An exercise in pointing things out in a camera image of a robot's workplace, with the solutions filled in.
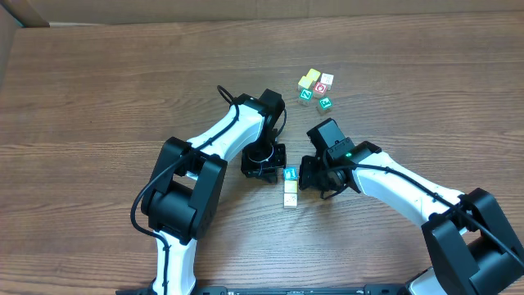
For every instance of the red apple wooden block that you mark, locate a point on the red apple wooden block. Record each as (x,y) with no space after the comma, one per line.
(319,90)

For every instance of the yellow K wooden block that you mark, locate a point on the yellow K wooden block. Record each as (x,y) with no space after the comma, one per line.
(291,186)

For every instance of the green E wooden block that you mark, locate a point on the green E wooden block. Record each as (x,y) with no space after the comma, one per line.
(324,105)

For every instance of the green Z wooden block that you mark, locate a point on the green Z wooden block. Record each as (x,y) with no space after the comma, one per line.
(305,97)

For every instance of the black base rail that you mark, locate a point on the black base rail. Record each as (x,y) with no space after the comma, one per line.
(368,289)

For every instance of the blue L wooden block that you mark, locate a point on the blue L wooden block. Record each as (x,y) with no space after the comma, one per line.
(290,173)

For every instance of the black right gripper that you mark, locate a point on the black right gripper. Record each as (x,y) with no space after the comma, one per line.
(308,174)

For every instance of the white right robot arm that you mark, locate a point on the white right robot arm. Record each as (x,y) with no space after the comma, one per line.
(472,246)

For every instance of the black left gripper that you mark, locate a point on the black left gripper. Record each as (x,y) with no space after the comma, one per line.
(263,170)

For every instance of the yellow block back top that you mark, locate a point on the yellow block back top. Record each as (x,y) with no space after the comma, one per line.
(313,74)

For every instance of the yellow block back left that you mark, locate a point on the yellow block back left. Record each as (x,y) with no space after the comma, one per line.
(305,82)

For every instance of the white block red print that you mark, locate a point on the white block red print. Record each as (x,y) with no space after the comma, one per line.
(327,80)

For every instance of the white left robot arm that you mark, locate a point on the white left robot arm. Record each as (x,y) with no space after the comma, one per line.
(180,200)

